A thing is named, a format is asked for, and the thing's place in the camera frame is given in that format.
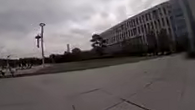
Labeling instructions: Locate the dark pine tree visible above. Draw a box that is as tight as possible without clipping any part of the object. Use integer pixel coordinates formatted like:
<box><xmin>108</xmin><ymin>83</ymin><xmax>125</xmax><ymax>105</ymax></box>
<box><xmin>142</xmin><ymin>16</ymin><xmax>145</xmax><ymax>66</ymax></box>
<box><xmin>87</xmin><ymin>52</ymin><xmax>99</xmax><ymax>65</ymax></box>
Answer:
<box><xmin>89</xmin><ymin>32</ymin><xmax>110</xmax><ymax>57</ymax></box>

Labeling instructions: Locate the grass strip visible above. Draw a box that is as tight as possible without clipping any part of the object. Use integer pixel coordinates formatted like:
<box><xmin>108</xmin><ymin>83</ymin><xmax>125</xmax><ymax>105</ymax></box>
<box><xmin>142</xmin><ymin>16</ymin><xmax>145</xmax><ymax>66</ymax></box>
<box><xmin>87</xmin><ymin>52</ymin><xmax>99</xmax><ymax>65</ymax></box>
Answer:
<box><xmin>12</xmin><ymin>53</ymin><xmax>168</xmax><ymax>79</ymax></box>

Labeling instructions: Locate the tall chimney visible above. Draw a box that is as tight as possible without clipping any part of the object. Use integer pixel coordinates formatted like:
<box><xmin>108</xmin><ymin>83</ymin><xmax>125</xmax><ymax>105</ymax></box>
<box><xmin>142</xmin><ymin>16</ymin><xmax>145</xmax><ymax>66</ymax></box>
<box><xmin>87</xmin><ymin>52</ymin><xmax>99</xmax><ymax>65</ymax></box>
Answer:
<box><xmin>66</xmin><ymin>43</ymin><xmax>71</xmax><ymax>54</ymax></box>

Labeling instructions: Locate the grey lamp pole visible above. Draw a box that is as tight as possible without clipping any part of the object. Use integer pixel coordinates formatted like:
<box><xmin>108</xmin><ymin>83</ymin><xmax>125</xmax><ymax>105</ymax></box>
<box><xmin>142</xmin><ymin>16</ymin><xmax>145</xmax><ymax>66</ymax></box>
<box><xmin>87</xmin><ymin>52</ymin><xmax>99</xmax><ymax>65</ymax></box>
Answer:
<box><xmin>33</xmin><ymin>22</ymin><xmax>50</xmax><ymax>69</ymax></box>

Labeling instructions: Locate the grey concrete slab plaza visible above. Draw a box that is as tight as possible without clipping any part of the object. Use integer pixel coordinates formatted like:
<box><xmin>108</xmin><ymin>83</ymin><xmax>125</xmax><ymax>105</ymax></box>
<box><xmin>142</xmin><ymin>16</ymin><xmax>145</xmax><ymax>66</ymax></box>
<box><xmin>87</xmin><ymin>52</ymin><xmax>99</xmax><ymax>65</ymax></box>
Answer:
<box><xmin>0</xmin><ymin>51</ymin><xmax>195</xmax><ymax>110</ymax></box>

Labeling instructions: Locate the long pale curved building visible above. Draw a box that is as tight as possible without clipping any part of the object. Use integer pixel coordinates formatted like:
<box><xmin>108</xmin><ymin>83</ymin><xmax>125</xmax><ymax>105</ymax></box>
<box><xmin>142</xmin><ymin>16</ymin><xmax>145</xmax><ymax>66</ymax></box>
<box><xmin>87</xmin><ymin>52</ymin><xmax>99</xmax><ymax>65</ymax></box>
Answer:
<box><xmin>95</xmin><ymin>0</ymin><xmax>195</xmax><ymax>60</ymax></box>

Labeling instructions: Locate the row of dark trees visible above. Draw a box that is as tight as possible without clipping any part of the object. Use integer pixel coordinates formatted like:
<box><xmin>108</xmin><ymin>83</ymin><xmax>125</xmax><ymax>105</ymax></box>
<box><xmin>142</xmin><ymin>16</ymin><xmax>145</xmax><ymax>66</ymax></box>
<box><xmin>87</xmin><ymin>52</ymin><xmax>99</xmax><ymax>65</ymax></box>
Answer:
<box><xmin>0</xmin><ymin>38</ymin><xmax>187</xmax><ymax>69</ymax></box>

